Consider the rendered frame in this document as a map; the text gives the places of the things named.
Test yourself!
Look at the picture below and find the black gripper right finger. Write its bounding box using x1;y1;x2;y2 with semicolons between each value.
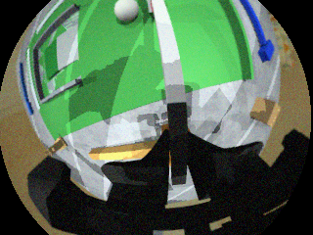
187;130;265;200

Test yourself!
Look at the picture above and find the white golf ball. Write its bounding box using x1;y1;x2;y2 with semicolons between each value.
114;0;140;21

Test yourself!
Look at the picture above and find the green putting mat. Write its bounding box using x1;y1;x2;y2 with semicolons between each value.
26;0;243;141

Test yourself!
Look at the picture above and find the brown cube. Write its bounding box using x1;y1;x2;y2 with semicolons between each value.
250;97;281;128

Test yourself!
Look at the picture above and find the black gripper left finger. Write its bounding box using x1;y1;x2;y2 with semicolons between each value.
101;129;171;205

